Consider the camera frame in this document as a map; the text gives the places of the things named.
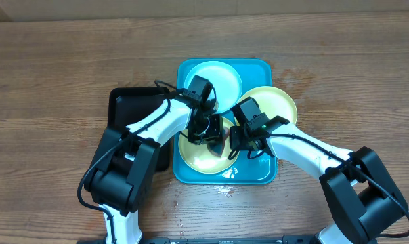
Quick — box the dark hourglass sponge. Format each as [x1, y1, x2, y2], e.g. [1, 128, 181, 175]
[207, 127, 229, 157]

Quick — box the yellow plate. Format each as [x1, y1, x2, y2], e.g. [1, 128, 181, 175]
[238, 86, 298, 124]
[178, 136, 238, 174]

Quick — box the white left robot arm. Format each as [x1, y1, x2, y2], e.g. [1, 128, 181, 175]
[77, 89, 219, 243]

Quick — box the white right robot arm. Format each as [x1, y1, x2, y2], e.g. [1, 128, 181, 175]
[230, 116, 409, 243]

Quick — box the teal plastic tray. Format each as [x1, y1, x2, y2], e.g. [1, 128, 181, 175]
[173, 58, 277, 185]

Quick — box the black rectangular water tray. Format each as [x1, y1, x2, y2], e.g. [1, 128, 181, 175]
[101, 87, 170, 173]

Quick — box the light blue plate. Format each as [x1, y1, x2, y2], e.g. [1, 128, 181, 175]
[184, 61, 242, 113]

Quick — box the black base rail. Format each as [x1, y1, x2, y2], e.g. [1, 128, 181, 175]
[76, 235, 327, 244]

